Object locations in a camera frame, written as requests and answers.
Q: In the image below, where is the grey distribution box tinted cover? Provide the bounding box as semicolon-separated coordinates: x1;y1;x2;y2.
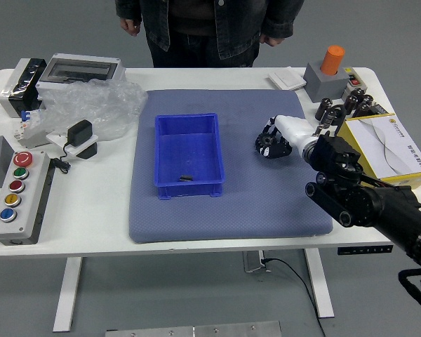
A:
36;53;127;93

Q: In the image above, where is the person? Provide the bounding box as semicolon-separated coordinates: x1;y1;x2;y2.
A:
115;0;305;69

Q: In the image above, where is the grey block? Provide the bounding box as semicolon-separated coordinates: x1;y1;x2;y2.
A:
304;61;350;104

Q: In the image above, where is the white wall switch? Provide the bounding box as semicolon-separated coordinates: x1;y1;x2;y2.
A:
267;67;307;91

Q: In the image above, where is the white table leg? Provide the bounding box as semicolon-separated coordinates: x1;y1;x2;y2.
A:
52;257;83;333
304;248;335;319

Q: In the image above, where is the person's right hand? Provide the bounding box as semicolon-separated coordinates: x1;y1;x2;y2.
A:
119;17;142;37

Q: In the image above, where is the person's left hand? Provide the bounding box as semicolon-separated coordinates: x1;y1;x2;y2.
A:
259;33;283;48

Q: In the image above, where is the white circuit breaker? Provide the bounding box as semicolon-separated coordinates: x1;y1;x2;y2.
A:
13;108;52;150

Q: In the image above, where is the metal plate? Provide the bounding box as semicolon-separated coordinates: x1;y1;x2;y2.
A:
105;320;283;337

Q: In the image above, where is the black table control panel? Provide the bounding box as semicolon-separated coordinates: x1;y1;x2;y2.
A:
337;244;394;256

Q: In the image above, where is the blue plastic box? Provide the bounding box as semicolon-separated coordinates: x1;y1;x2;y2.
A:
154;112;227;201

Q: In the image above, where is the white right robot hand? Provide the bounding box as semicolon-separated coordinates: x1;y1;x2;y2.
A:
255;114;319;159

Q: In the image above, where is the black and white enclosure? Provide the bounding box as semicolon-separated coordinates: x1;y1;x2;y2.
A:
0;58;48;119

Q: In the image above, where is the grey switch box red button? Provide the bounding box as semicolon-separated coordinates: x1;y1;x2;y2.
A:
342;66;364;99

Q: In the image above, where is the black power adapter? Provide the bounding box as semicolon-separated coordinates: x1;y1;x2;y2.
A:
67;119;93;147

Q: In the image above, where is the orange cylinder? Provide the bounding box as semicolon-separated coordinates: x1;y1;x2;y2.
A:
319;44;346;75

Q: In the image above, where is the grey under-table power box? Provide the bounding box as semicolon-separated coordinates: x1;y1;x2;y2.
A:
243;250;272;274

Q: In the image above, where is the big black gear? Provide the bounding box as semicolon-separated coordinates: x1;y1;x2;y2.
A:
259;135;279;152

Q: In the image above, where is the black power cable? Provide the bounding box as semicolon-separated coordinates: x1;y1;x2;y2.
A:
261;258;327;337

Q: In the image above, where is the grey push-button control box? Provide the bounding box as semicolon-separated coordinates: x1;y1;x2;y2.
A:
0;151;52;246

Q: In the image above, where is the white and black socket stand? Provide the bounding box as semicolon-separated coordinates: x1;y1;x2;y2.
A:
45;129;101;161

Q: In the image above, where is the blue-grey mat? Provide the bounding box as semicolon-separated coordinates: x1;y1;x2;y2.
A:
128;88;334;244

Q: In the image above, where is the black adapter cord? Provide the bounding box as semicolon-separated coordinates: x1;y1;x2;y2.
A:
51;142;74;175

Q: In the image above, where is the clear plastic bag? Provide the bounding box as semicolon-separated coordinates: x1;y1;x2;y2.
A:
38;79;149;142

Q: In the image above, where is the yellow and white carton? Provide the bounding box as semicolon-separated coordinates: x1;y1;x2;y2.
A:
336;112;421;190

